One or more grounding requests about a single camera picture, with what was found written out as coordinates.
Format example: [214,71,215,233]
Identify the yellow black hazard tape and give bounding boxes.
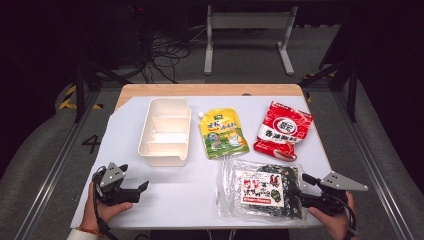
[59,84,103,111]

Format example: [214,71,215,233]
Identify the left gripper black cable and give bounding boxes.
[91,166,119,240]

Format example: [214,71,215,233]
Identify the white divided storage box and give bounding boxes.
[138,97,193,168]

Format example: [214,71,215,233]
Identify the red snack packet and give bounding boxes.
[253,100,314,163]

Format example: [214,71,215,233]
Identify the clear bag of dark seaweed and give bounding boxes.
[215,156,309,228]

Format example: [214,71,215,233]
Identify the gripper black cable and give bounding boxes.
[91,166,119,240]
[333,194,359,239]

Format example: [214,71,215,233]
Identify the tangle of black floor cables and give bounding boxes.
[139,33,192,84]

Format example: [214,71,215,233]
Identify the aluminium floor rail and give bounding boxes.
[13,89,101,240]
[333,89,414,240]

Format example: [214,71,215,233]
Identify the red bead bracelet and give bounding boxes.
[75,226,102,238]

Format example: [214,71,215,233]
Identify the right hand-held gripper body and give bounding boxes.
[301,170,369,216]

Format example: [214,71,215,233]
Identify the yellow green spout pouch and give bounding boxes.
[198,107,251,160]

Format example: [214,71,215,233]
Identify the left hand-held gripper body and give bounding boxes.
[94,162,141,206]

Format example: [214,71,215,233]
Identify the person's left hand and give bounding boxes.
[79,182,134,236]

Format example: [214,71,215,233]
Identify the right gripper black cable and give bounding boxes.
[333,194,359,239]

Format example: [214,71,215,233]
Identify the white metal stand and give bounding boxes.
[203,4,299,76]

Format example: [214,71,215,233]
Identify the black metal stand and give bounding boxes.
[71,59,131,123]
[299,59,359,123]

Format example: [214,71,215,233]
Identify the person's right hand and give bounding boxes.
[307,192,355,240]

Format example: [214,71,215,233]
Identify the white table sheet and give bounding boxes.
[70,95,334,230]

